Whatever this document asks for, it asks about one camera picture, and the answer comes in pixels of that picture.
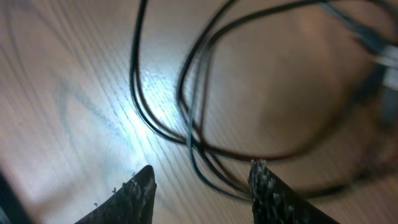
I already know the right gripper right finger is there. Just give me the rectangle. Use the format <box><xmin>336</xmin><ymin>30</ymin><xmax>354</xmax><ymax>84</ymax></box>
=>
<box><xmin>248</xmin><ymin>160</ymin><xmax>336</xmax><ymax>224</ymax></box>

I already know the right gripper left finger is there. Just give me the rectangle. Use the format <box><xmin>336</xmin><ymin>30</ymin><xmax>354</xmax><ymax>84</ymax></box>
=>
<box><xmin>77</xmin><ymin>165</ymin><xmax>157</xmax><ymax>224</ymax></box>

